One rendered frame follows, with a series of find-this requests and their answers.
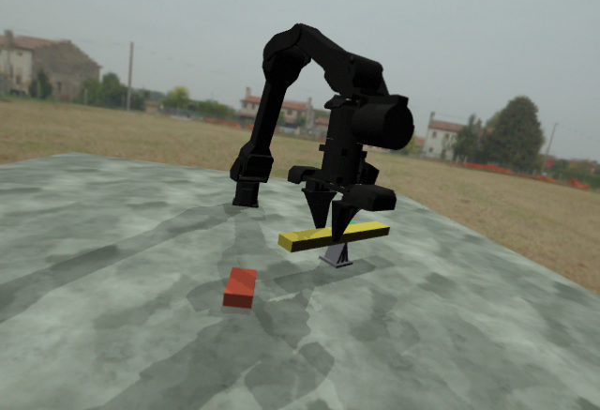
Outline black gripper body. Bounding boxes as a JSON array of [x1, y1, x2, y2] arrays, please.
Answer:
[[287, 139, 397, 212]]

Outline yellow bar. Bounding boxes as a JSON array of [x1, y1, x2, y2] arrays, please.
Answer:
[[278, 221, 390, 252]]

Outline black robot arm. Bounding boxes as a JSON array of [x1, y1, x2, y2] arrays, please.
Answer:
[[230, 23, 414, 208]]

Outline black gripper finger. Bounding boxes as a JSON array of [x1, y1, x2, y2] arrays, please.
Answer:
[[301, 188, 337, 229], [332, 200, 361, 242]]

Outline red rectangular block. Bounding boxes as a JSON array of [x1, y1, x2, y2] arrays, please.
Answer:
[[222, 267, 257, 309]]

